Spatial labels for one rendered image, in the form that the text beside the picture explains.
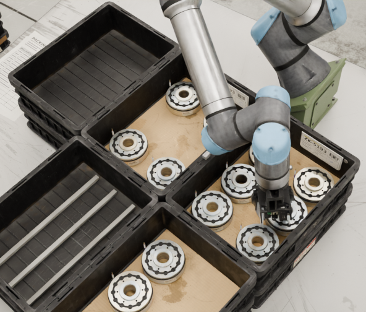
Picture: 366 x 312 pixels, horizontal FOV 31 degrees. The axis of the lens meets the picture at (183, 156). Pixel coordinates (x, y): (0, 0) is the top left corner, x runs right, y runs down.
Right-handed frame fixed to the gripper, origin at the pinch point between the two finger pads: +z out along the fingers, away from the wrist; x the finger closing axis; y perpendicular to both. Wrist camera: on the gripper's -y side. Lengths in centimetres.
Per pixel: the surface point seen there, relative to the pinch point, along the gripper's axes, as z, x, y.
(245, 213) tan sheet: 1.6, -6.8, -1.7
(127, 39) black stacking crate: -1, -36, -65
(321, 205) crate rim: -6.9, 10.9, 3.1
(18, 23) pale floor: 77, -107, -165
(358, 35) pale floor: 91, 56, -141
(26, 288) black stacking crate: -3, -60, 15
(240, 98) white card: -4.4, -4.6, -33.8
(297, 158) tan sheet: 3.0, 8.6, -17.3
